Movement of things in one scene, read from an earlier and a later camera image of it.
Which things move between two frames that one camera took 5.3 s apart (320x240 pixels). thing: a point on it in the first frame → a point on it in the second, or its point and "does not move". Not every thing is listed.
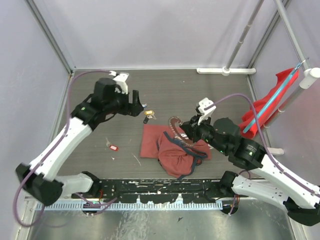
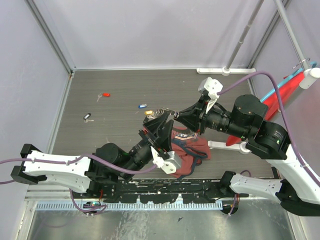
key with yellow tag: (150, 114) does not move
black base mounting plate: (190, 191) does not move
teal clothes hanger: (275, 94) → (274, 91)
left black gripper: (132, 109) → (156, 128)
